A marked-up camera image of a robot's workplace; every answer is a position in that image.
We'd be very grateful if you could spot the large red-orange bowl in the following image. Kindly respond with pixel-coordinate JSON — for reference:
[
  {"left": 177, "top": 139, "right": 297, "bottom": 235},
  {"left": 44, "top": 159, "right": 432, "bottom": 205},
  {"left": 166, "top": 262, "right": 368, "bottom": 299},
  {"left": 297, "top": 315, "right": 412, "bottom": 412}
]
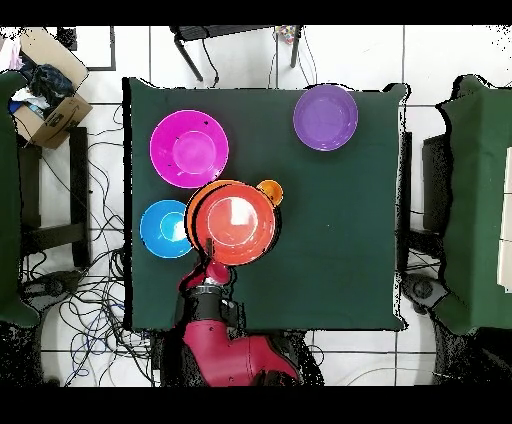
[{"left": 194, "top": 184, "right": 278, "bottom": 267}]

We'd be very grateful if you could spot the large orange bowl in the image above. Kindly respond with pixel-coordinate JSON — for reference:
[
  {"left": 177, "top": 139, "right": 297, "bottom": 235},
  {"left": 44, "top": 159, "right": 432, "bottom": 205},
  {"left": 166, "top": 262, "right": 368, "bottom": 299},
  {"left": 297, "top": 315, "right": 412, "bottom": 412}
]
[{"left": 185, "top": 179, "right": 257, "bottom": 257}]

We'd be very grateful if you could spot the blue round bowl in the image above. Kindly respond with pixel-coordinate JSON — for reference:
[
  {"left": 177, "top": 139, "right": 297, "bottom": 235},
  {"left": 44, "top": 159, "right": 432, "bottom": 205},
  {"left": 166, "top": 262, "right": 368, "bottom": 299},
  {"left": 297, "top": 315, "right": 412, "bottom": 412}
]
[{"left": 139, "top": 199, "right": 194, "bottom": 259}]

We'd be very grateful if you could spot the orange cup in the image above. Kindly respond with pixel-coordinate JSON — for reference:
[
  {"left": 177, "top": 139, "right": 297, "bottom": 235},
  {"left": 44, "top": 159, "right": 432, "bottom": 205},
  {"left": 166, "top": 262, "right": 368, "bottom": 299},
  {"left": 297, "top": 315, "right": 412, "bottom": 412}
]
[{"left": 256, "top": 179, "right": 284, "bottom": 208}]

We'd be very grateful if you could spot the pink bowl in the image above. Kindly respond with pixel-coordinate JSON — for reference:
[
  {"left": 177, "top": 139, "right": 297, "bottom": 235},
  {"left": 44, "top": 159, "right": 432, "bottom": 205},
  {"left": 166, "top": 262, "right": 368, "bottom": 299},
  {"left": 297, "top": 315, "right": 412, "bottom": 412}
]
[{"left": 149, "top": 109, "right": 230, "bottom": 189}]

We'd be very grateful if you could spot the dark green table cloth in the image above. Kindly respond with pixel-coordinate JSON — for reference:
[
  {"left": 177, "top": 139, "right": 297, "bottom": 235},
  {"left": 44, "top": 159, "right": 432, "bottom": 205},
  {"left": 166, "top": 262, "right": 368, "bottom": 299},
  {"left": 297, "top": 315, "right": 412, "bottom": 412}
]
[{"left": 122, "top": 77, "right": 408, "bottom": 332}]

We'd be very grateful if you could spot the black bench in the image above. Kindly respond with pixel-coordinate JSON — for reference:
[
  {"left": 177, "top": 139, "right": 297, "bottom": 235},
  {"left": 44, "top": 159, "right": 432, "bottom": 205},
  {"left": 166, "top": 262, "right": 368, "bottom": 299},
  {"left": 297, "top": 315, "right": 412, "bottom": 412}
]
[{"left": 17, "top": 126, "right": 92, "bottom": 268}]

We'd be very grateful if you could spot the purple bowl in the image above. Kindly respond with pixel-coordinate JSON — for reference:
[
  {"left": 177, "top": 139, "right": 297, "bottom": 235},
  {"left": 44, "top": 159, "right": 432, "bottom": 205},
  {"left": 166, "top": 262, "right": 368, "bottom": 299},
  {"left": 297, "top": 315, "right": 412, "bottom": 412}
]
[{"left": 292, "top": 83, "right": 359, "bottom": 152}]

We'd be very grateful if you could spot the cardboard box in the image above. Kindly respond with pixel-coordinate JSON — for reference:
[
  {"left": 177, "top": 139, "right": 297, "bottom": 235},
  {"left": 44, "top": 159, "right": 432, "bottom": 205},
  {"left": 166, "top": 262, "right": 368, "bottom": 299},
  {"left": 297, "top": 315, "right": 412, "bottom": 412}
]
[{"left": 10, "top": 26, "right": 94, "bottom": 150}]

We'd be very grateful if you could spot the green covered side table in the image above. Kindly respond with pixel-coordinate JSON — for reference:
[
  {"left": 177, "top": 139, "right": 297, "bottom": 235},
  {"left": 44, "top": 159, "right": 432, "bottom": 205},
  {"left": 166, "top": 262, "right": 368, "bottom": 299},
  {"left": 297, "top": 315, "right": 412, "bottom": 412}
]
[
  {"left": 0, "top": 70, "right": 42, "bottom": 329},
  {"left": 432, "top": 74, "right": 512, "bottom": 336}
]

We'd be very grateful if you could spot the dark clothes pile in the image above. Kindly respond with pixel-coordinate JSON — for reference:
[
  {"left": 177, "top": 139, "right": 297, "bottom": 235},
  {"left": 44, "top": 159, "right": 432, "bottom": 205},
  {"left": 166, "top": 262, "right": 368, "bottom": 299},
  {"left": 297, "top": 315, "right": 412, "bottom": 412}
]
[{"left": 9, "top": 51, "right": 76, "bottom": 118}]

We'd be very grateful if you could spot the black chair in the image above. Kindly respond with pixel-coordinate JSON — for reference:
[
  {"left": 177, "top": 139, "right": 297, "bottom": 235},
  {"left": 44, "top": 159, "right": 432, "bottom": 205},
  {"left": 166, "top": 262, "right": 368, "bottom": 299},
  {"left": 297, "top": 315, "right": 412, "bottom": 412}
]
[{"left": 397, "top": 131, "right": 454, "bottom": 277}]

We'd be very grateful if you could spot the tangle of floor cables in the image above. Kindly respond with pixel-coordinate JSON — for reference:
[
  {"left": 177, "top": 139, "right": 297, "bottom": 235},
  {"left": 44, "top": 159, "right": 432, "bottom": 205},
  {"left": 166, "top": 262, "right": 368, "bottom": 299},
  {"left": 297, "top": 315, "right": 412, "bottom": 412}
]
[{"left": 17, "top": 103, "right": 161, "bottom": 387}]

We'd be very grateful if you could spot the black pedestal foot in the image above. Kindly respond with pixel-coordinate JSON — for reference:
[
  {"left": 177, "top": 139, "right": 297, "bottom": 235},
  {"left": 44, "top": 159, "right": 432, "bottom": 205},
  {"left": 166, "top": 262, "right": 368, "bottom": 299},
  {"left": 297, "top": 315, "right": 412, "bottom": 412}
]
[
  {"left": 20, "top": 269, "right": 84, "bottom": 310},
  {"left": 400, "top": 271, "right": 450, "bottom": 317}
]

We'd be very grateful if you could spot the black metal frame table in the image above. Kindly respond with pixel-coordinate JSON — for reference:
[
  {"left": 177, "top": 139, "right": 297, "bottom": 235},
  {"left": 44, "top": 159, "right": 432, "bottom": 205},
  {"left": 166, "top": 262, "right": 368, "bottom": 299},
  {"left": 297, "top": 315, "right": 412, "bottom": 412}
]
[{"left": 169, "top": 25, "right": 304, "bottom": 84}]

